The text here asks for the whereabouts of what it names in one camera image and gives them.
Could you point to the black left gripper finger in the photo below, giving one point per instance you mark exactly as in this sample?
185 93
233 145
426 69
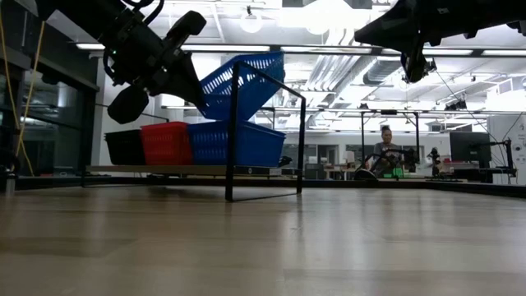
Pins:
176 90
187 74

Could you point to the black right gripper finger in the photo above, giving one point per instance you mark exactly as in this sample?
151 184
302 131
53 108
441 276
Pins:
398 39
400 18

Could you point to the red plastic basket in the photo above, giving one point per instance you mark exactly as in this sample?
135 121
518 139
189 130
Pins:
164 144

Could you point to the blue plastic basket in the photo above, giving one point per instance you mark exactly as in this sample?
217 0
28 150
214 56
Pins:
259 146
246 96

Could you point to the black plastic basket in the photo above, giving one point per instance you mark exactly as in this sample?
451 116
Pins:
123 148

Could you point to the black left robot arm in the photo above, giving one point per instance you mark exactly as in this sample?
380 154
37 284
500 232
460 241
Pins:
82 14

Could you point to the black background robot arm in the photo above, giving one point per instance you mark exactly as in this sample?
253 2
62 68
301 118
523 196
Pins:
435 162
411 158

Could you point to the long ceiling light strip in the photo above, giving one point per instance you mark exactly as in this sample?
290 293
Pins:
230 48

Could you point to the round white ceiling lamp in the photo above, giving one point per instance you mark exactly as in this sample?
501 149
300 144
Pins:
251 22

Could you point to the black ceiling spotlight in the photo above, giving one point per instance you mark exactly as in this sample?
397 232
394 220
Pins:
456 105

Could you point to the person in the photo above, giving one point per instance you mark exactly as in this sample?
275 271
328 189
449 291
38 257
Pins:
386 146

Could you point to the white table lamp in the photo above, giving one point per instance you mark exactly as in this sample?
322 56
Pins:
349 156

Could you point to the black computer monitor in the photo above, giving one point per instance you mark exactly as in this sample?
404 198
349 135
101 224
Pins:
470 148

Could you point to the silver ventilation duct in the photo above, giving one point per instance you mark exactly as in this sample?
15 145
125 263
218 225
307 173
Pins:
382 70

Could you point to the black ceiling camera rig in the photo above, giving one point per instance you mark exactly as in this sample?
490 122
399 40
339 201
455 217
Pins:
431 66

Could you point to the black background table frame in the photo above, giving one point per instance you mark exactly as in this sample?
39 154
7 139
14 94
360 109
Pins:
390 112

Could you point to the wooden shelf with black frame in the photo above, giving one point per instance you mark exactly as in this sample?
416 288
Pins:
156 169

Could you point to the black aluminium table frame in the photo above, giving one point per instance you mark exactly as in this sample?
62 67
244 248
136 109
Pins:
123 181

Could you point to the grey cylinder post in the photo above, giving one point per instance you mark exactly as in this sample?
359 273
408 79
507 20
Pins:
10 186

